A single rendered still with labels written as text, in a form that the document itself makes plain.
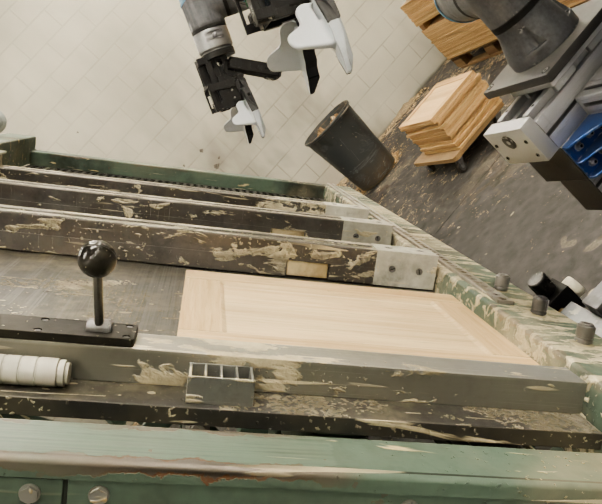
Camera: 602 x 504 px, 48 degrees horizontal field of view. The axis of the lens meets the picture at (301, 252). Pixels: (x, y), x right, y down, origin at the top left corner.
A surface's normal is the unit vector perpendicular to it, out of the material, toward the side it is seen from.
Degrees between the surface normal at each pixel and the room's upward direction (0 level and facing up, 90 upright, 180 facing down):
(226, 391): 89
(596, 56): 90
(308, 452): 54
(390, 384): 90
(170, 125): 90
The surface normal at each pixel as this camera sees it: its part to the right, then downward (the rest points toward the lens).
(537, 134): 0.26, 0.07
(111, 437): 0.13, -0.97
